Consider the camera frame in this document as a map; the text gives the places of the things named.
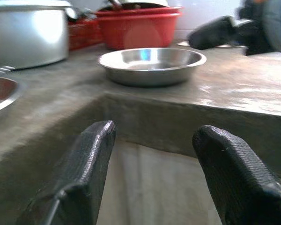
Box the domed steel lid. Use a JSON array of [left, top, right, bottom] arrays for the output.
[[99, 0, 170, 12]]

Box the large aluminium pot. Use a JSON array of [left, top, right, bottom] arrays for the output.
[[0, 0, 72, 72]]

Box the shallow wide-rim steel bowl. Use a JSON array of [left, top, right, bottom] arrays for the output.
[[97, 47, 207, 88]]

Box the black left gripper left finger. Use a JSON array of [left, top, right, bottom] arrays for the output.
[[16, 120, 118, 225]]

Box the red plastic basket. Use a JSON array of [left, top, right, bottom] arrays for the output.
[[67, 18, 104, 51]]

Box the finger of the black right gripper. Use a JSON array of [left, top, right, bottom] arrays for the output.
[[187, 15, 236, 51]]

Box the red plastic basin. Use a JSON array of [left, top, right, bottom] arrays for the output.
[[95, 6, 183, 50]]

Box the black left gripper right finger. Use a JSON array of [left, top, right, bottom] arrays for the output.
[[192, 125, 281, 225]]

